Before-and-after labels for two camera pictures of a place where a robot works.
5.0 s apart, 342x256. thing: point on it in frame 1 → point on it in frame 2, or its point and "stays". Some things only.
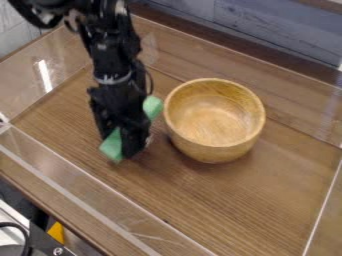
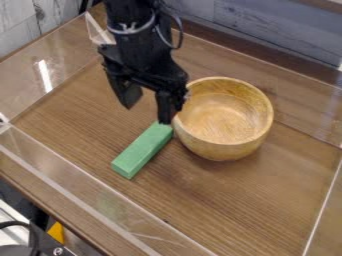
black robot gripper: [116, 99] → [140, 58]
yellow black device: [56, 232] stays
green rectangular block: [111, 147] → [141, 149]
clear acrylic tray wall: [239, 175] stays
